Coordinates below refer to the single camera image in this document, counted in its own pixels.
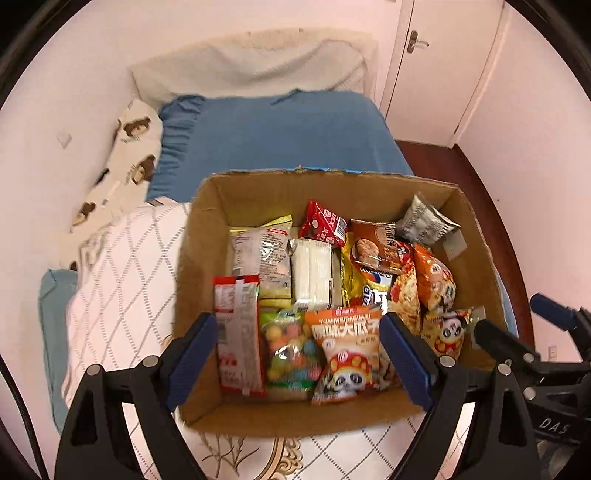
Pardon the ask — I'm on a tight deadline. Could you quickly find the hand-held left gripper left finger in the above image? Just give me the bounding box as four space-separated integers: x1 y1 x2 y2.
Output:
54 314 218 480

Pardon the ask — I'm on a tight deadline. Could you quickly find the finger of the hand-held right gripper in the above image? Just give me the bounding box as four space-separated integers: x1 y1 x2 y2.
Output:
473 318 542 376
530 293 591 352

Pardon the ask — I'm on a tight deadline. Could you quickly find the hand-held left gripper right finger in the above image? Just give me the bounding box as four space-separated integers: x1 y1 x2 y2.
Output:
379 312 541 480

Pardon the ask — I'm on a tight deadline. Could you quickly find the red and white packet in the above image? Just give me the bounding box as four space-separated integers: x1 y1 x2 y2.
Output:
212 274 267 398

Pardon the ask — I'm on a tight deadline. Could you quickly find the yellow panda snack packet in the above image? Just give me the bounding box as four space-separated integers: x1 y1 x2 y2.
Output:
421 306 475 361

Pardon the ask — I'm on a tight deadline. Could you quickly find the orange panda snack packet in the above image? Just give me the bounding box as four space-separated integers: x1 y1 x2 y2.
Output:
305 307 403 407

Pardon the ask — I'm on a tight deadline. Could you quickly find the printed cardboard box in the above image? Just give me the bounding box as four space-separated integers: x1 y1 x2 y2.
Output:
173 166 509 435

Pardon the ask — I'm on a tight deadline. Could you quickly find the small orange panda packet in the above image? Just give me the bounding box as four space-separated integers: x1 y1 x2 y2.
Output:
412 244 458 315

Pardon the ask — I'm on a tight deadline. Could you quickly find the colourful candy bag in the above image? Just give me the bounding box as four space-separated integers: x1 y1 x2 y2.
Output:
259 310 324 401

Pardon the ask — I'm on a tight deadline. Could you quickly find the pale green snack packet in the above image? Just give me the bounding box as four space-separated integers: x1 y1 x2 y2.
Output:
228 215 295 308

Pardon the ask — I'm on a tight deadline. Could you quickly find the white tissue pack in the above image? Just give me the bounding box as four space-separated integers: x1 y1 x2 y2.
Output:
288 237 343 311

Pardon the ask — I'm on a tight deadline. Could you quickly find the noodle print packet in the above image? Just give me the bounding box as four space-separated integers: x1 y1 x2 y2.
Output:
389 242 422 332

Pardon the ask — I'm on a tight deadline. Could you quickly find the white and blue packet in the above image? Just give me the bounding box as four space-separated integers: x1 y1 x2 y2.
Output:
359 271 394 308

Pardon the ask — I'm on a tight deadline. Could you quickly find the white quilted blanket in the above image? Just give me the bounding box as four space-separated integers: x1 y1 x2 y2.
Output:
61 202 446 480

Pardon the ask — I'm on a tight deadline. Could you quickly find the brown cookie packet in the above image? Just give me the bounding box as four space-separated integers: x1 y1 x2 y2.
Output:
350 219 403 274

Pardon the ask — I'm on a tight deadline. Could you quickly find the silver grey packet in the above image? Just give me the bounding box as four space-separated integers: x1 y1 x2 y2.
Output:
396 193 462 246

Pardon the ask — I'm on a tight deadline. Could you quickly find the light blue pillow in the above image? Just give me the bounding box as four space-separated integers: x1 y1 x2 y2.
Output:
39 269 80 435

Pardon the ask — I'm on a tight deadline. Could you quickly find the red snack packet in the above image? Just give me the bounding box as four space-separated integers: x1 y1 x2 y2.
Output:
298 200 348 248

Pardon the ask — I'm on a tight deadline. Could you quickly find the bear print pillow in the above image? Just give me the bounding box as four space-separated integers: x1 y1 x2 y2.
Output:
68 99 164 274

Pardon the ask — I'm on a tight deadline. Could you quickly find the blue bed sheet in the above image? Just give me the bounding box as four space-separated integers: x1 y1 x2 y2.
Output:
147 90 415 205

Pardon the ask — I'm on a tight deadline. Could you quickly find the white door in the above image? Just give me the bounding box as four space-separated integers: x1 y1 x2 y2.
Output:
375 0 505 149

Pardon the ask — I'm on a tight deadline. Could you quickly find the beige towel covered headboard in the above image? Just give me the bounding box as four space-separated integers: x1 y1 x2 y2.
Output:
128 28 378 103

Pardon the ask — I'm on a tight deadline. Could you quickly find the metal door handle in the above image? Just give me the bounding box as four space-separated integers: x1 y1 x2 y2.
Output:
405 30 429 55

